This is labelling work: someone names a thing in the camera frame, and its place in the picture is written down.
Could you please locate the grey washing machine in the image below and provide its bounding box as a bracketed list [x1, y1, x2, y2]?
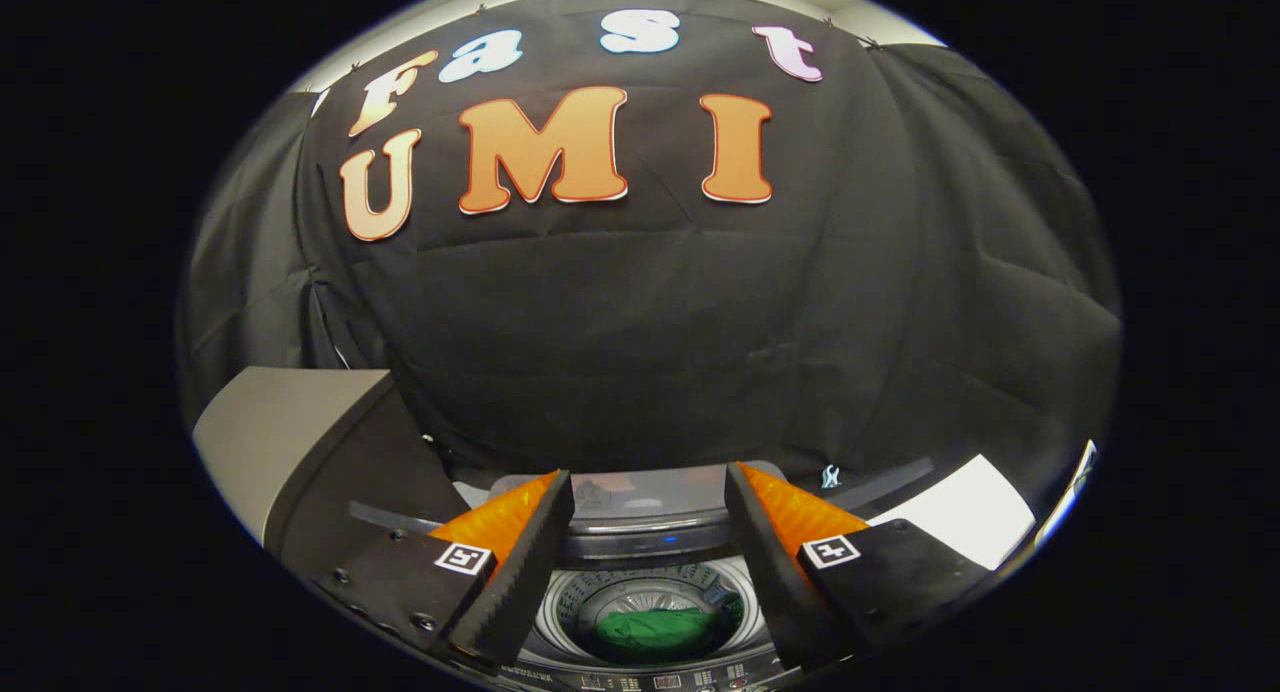
[350, 459, 936, 692]

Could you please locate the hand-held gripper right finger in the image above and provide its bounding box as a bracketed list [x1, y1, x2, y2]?
[725, 462, 996, 670]

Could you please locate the green polo shirt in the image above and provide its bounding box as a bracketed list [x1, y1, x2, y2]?
[593, 605, 719, 655]

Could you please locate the grey cabinet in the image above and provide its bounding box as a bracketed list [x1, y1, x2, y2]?
[192, 367, 471, 573]

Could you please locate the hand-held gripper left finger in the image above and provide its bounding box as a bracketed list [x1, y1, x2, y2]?
[315, 469, 576, 670]

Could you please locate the white board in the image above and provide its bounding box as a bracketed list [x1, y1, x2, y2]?
[868, 455, 1036, 571]

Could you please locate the dark glass washing machine lid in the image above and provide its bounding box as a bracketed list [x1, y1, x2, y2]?
[535, 517, 776, 673]

